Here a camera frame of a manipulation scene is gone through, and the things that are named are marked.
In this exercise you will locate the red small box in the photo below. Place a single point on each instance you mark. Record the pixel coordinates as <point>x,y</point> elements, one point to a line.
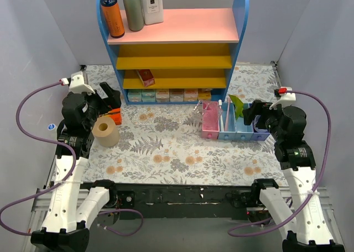
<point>146,77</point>

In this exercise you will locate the orange razor package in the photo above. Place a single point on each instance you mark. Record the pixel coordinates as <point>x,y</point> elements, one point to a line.
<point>115,115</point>

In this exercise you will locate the yellow soap box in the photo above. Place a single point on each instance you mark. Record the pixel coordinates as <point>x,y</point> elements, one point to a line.
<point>204,94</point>

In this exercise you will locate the purple blue drawer box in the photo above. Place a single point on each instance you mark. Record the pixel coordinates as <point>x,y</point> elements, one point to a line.
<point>259,134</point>

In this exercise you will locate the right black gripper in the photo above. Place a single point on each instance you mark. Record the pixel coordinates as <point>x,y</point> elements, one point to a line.
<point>260,115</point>

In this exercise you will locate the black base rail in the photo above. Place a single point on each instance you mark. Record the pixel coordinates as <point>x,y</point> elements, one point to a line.
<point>154,201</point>

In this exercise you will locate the orange red soap box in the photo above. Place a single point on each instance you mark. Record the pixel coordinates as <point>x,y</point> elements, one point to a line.
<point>190,95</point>

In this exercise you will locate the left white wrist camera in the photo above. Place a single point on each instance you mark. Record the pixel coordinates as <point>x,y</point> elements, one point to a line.
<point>78,83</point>

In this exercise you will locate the green toothpaste tube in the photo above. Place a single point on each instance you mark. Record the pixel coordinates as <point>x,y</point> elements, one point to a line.
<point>238,104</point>

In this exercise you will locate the grey green bottle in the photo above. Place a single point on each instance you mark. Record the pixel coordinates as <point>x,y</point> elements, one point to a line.
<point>134,14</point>

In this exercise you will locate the clear water bottle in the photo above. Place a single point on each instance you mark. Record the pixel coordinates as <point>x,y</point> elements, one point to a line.
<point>52,127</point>

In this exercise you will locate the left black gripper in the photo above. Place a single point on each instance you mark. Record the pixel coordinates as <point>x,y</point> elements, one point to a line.
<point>99,102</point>

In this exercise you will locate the teal soap box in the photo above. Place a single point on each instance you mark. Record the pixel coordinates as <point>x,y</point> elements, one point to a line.
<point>148,95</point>
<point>134,95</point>

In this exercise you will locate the orange spray bottle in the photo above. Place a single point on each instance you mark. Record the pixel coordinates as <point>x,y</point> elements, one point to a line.
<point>111,12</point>

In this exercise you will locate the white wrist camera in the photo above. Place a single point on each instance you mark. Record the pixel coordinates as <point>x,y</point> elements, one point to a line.
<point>285,97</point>
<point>78,83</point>

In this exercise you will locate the light blue drawer box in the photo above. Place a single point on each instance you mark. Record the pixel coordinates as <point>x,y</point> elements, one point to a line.
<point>228,129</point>

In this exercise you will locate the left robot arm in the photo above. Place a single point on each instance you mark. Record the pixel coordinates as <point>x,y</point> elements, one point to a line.
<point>66,225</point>

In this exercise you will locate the clear textured glass tray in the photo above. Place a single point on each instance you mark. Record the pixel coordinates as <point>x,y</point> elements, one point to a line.
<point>197,114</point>

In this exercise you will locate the white labelled bottle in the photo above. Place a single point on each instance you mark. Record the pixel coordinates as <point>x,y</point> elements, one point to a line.
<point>152,11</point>

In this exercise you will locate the blue wooden shelf unit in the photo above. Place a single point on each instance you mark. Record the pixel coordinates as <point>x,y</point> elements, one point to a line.
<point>191,49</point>

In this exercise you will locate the aluminium frame rail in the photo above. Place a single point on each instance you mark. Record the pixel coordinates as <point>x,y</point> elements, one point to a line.
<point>38,214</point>

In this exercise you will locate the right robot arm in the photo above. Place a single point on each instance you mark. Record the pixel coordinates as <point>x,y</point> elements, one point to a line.
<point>305,228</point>

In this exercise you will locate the pink drawer box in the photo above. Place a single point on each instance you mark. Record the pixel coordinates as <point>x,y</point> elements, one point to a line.
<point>210,120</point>

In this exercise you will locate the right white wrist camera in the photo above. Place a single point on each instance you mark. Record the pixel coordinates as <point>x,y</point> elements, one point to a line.
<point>285,97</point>

